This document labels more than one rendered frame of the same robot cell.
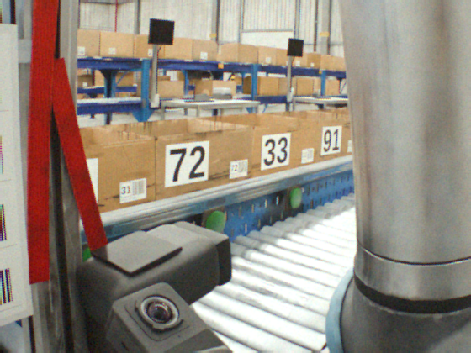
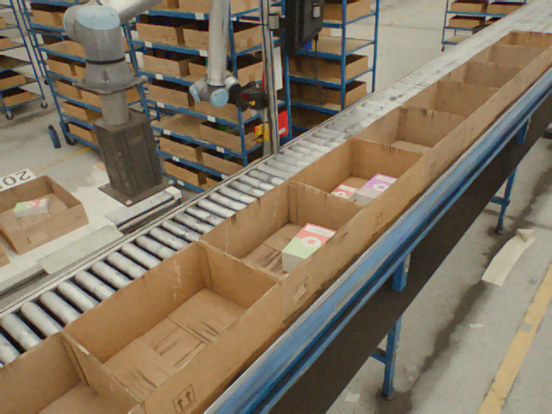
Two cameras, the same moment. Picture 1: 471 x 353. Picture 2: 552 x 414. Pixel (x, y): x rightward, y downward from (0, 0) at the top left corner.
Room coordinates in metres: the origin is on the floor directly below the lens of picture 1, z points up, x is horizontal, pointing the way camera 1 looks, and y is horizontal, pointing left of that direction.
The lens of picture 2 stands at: (2.44, 0.22, 1.76)
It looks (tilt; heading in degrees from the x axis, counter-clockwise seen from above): 32 degrees down; 183
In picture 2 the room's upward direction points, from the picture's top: 4 degrees counter-clockwise
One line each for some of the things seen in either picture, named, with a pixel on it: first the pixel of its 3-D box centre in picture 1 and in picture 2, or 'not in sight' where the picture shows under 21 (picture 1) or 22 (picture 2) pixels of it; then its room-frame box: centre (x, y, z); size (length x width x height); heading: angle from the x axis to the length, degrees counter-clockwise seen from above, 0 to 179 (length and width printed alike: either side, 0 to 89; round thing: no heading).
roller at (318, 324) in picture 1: (246, 298); (231, 228); (0.95, -0.03, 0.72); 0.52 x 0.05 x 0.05; 51
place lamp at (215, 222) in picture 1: (216, 223); not in sight; (1.23, 0.05, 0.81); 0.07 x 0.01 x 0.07; 141
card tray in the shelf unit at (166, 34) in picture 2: not in sight; (174, 28); (-0.68, -0.49, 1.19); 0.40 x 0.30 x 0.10; 50
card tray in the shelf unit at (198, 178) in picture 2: not in sight; (196, 165); (-0.69, -0.51, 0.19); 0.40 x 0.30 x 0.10; 49
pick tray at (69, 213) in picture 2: not in sight; (34, 211); (0.87, -0.85, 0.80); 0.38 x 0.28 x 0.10; 45
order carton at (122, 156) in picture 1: (60, 171); (357, 188); (1.10, 0.44, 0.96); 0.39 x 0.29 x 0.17; 141
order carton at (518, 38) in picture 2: not in sight; (525, 53); (-0.42, 1.68, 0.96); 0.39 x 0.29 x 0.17; 141
